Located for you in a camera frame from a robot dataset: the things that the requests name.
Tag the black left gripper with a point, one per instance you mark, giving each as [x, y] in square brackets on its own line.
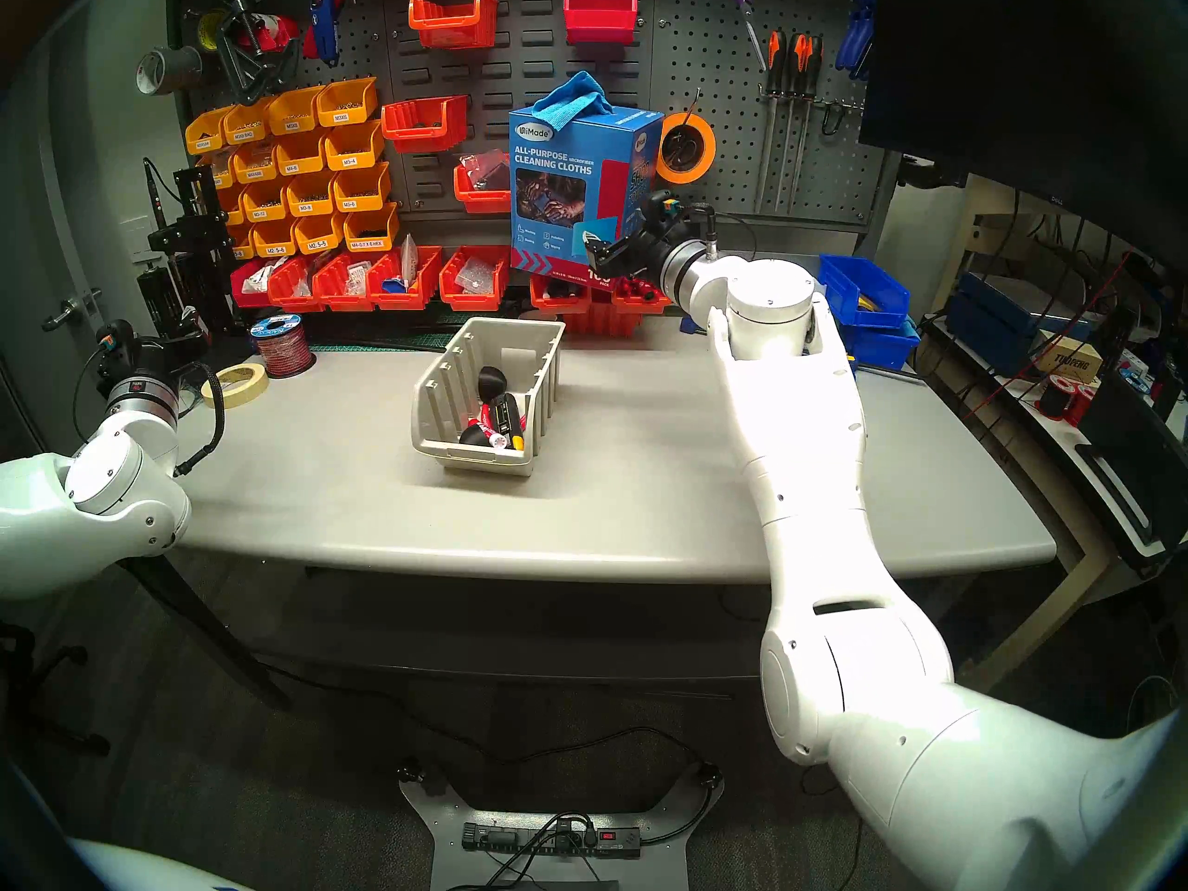
[148, 358]

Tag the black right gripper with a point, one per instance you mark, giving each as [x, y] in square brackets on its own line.
[650, 249]

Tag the blue cleaning cloths box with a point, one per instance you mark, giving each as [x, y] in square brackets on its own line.
[557, 156]

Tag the beige plastic storage bin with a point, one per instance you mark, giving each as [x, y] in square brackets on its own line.
[436, 406]

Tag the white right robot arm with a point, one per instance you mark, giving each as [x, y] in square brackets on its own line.
[807, 453]

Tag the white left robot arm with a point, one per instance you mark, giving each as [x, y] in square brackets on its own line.
[56, 518]

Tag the brown cardboard box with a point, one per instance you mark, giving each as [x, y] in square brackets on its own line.
[1067, 360]

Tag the black tool rack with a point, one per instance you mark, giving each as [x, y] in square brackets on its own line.
[167, 290]

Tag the dark red shelf bin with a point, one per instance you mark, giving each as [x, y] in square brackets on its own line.
[244, 297]

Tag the stack of red bins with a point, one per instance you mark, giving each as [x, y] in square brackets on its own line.
[603, 321]

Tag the beige masking tape roll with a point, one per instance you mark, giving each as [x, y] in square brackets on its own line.
[260, 390]

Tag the white plastic parts bag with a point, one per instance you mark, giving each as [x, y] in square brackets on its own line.
[257, 275]

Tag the orange parts bin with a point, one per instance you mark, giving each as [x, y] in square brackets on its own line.
[237, 209]
[232, 168]
[245, 246]

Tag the black press stand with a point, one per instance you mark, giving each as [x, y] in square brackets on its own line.
[190, 223]

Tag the orange bin labelled M2.5-6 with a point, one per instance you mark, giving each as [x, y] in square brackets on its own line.
[274, 243]

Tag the clear plastic parts bag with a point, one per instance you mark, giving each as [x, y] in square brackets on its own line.
[476, 274]
[357, 277]

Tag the clear bag of parts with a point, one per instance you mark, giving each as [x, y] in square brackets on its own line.
[483, 167]

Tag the orange tape roll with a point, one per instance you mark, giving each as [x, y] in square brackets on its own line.
[710, 148]

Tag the orange bin labelled M3-12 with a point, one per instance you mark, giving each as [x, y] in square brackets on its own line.
[263, 204]

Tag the blue microfibre cloth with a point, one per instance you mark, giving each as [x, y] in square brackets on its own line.
[571, 96]

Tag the black soldering pen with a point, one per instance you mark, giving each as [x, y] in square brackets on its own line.
[153, 191]

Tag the orange bin labelled M2.5-5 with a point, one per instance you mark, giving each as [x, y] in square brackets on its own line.
[318, 238]

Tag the red tool with black knobs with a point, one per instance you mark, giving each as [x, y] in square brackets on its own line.
[492, 379]

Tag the green cutting mat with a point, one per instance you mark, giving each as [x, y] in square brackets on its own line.
[367, 335]

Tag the orange bin labelled M3-8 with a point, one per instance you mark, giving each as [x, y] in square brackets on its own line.
[309, 198]

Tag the orange bin labelled M4X4X6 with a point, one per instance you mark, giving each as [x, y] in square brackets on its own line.
[253, 165]

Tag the clear bag with leaflet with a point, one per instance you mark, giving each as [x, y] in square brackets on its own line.
[408, 256]

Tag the black tool with yellow end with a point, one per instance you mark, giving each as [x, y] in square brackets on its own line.
[506, 416]

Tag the orange bin labelled HEX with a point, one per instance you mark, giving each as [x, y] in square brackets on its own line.
[369, 232]

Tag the orange bin labelled M3X5X4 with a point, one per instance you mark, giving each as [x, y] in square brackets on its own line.
[206, 135]

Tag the orange bin labelled M4-6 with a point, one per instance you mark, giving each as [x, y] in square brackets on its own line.
[299, 158]

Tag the dark grey pegboard panel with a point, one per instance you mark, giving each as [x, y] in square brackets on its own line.
[520, 54]

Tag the orange bin labelled M3-6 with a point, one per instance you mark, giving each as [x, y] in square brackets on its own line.
[360, 192]

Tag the orange bin labelled M3X8 BAD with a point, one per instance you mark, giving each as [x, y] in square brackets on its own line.
[248, 125]

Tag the orange bin labelled M3-4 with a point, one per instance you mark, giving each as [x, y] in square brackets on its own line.
[353, 150]

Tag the orange black screwdriver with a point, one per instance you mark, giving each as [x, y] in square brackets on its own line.
[814, 63]
[775, 58]
[798, 63]

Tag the blue plastic bin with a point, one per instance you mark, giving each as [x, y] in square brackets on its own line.
[868, 290]
[886, 346]

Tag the dark grey C-clamp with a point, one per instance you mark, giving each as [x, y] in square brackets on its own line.
[288, 63]
[237, 68]

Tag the orange bin labelled M3X6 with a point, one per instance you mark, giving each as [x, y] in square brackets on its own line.
[345, 107]

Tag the black table leg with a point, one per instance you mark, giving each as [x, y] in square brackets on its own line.
[213, 639]

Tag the yellow tape roll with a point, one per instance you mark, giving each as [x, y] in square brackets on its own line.
[206, 31]

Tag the red tape roll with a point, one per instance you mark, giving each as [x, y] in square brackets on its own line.
[274, 31]

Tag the blue spring clamp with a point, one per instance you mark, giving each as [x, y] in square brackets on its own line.
[858, 26]

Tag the dark blue case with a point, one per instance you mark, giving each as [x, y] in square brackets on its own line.
[984, 309]

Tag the black monitor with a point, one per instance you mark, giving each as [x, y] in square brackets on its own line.
[1021, 82]

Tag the black power strip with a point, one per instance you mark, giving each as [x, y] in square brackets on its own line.
[552, 840]

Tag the white light switch plate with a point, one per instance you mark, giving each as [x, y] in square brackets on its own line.
[135, 237]

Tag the orange-red wall bin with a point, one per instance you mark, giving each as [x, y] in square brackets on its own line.
[453, 24]
[478, 200]
[424, 126]

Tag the glass door grey frame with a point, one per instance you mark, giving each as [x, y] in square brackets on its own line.
[56, 202]

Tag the crimson wall bin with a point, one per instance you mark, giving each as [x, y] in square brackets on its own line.
[600, 19]

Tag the grey duct tape roll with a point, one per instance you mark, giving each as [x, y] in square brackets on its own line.
[167, 70]

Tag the black monitor mount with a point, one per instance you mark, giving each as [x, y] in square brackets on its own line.
[928, 170]

